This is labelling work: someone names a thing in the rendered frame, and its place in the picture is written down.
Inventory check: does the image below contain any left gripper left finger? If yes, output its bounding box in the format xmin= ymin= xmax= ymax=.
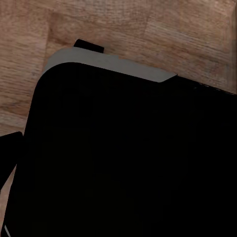
xmin=0 ymin=131 xmax=26 ymax=190

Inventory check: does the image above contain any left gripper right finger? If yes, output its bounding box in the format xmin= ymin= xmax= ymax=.
xmin=221 ymin=131 xmax=237 ymax=171

